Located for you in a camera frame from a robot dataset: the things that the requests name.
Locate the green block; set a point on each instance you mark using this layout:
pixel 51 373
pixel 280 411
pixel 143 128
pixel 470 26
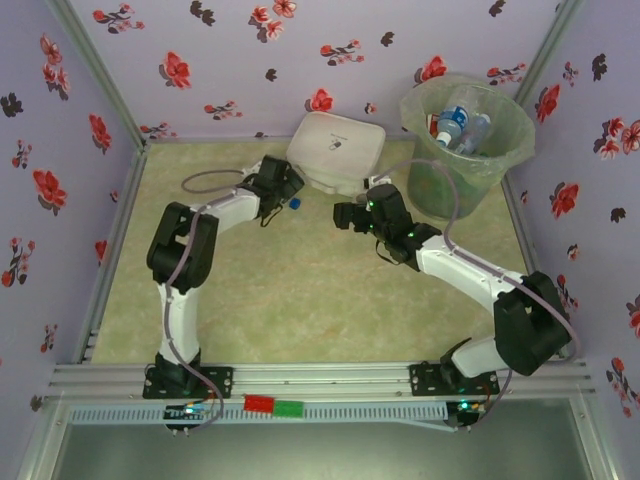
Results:
pixel 289 409

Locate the circuit board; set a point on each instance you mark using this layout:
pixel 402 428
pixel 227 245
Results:
pixel 187 411
pixel 467 407

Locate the soda water bottle blue cap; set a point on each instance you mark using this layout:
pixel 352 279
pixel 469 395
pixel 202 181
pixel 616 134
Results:
pixel 294 204

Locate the bin with green liner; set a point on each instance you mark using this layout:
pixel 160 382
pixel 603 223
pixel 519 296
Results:
pixel 435 175

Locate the blue label plastic bottle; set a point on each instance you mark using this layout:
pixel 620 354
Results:
pixel 455 120

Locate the clear bottle white cap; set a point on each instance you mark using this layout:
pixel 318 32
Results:
pixel 475 132

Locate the left circuit board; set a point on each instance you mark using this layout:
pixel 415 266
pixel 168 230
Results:
pixel 187 411

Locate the right circuit board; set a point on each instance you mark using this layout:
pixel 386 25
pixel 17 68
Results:
pixel 467 407

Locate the red gold label bottle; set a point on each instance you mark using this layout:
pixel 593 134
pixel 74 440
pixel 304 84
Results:
pixel 432 121

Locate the white zippered fabric case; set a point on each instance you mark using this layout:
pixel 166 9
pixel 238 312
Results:
pixel 335 140

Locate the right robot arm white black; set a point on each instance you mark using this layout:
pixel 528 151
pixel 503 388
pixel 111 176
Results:
pixel 465 270

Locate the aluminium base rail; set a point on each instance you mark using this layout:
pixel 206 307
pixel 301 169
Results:
pixel 320 380

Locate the red block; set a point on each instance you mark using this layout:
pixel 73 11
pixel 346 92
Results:
pixel 259 404

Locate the aluminium corner post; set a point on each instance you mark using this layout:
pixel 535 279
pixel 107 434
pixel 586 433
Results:
pixel 546 50
pixel 100 75

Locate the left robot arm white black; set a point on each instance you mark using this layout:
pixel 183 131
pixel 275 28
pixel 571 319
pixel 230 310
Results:
pixel 177 320

